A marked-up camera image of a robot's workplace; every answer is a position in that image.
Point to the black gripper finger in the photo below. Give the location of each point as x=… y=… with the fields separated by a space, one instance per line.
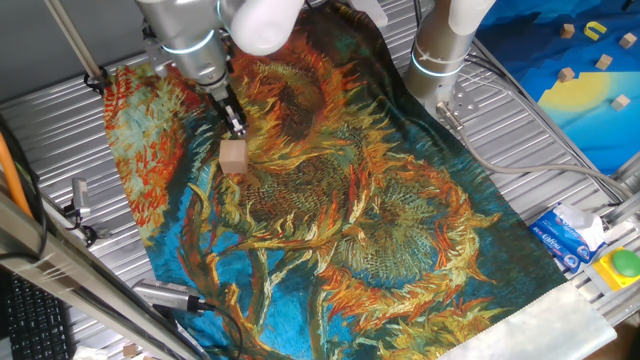
x=231 y=125
x=241 y=124

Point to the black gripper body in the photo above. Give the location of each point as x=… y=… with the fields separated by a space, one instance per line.
x=225 y=102

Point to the plain wooden cube block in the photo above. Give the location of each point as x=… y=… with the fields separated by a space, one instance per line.
x=234 y=157

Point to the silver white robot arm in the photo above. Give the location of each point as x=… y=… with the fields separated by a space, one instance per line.
x=190 y=30

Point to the black pole clamp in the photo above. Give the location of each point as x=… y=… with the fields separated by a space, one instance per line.
x=95 y=80

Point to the sunflower painting print cloth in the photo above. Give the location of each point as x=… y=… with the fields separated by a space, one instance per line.
x=350 y=200

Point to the thin metal pole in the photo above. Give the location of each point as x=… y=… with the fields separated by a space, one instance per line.
x=75 y=42

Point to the small wooden cube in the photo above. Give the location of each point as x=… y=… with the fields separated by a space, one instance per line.
x=627 y=40
x=130 y=350
x=566 y=74
x=567 y=31
x=620 y=102
x=603 y=62

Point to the crumpled white paper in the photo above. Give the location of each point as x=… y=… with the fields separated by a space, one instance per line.
x=90 y=354

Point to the black keyboard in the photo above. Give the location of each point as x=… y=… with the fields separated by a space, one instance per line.
x=35 y=325

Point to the blue white tissue pack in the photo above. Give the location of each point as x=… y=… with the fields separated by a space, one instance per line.
x=560 y=240

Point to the blue cloth yellow sun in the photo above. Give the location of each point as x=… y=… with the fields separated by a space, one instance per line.
x=590 y=130

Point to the yellow U-shaped magnet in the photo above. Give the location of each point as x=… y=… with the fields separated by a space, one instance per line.
x=590 y=31

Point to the yellow button box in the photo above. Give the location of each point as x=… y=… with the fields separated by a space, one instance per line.
x=607 y=272

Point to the green push button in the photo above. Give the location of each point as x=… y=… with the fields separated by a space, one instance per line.
x=626 y=263

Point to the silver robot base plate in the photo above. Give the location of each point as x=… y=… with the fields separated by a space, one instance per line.
x=462 y=102

